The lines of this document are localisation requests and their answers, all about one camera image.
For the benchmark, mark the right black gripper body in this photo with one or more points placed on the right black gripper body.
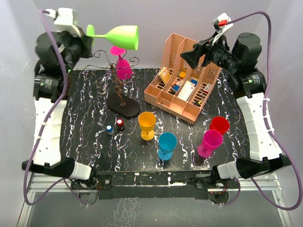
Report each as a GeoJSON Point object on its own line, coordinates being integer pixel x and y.
{"type": "Point", "coordinates": [217, 54]}

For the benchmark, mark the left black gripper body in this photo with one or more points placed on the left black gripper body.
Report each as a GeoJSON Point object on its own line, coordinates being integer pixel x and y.
{"type": "Point", "coordinates": [76, 48]}

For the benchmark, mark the green wine glass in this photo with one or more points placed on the green wine glass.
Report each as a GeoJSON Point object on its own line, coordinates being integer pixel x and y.
{"type": "Point", "coordinates": [126, 37]}

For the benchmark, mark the magenta wine glass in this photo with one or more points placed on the magenta wine glass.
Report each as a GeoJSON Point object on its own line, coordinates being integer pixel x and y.
{"type": "Point", "coordinates": [211, 141]}
{"type": "Point", "coordinates": [123, 69]}

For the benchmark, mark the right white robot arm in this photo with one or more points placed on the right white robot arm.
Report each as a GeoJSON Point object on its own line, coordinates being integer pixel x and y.
{"type": "Point", "coordinates": [248, 85]}

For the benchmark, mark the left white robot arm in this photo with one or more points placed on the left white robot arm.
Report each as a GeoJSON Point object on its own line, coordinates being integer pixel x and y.
{"type": "Point", "coordinates": [50, 103]}

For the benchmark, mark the red wine glass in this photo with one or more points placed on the red wine glass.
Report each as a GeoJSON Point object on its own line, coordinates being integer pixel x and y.
{"type": "Point", "coordinates": [219, 124]}

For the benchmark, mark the orange wine glass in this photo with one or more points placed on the orange wine glass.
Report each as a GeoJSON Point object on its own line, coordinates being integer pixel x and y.
{"type": "Point", "coordinates": [147, 122]}

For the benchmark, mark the metal wine glass rack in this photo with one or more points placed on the metal wine glass rack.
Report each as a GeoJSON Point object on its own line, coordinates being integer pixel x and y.
{"type": "Point", "coordinates": [117, 101]}

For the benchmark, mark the blue wine glass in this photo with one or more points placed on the blue wine glass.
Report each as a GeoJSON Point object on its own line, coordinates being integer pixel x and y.
{"type": "Point", "coordinates": [167, 143]}

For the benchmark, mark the orange sponge block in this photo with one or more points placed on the orange sponge block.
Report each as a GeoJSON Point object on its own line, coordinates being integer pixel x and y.
{"type": "Point", "coordinates": [181, 75]}

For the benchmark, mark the yellow spiral notebook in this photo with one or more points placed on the yellow spiral notebook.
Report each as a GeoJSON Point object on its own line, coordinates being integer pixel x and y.
{"type": "Point", "coordinates": [164, 75]}

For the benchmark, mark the pink desk file organizer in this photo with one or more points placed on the pink desk file organizer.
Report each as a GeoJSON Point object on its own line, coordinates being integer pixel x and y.
{"type": "Point", "coordinates": [160, 95]}

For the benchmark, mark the blue eraser block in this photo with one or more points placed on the blue eraser block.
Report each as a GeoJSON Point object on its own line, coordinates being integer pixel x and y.
{"type": "Point", "coordinates": [175, 88]}

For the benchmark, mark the white card box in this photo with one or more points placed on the white card box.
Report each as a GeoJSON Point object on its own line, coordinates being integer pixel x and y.
{"type": "Point", "coordinates": [187, 90]}

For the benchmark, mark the red capped small bottle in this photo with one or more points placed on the red capped small bottle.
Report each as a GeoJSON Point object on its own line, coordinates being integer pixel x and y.
{"type": "Point", "coordinates": [121, 125]}

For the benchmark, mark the blue capped small bottle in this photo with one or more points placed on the blue capped small bottle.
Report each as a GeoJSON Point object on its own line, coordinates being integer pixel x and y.
{"type": "Point", "coordinates": [110, 129]}

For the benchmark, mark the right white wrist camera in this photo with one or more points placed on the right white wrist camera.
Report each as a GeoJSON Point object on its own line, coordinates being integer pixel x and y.
{"type": "Point", "coordinates": [221, 26]}

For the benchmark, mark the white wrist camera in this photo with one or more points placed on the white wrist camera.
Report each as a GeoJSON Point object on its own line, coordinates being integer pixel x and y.
{"type": "Point", "coordinates": [65, 19]}
{"type": "Point", "coordinates": [221, 26]}

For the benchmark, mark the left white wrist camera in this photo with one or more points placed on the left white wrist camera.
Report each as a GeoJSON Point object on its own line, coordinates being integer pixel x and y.
{"type": "Point", "coordinates": [65, 19]}

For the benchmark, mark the aluminium frame rail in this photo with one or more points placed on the aluminium frame rail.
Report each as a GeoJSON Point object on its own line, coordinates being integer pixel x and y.
{"type": "Point", "coordinates": [171, 198]}

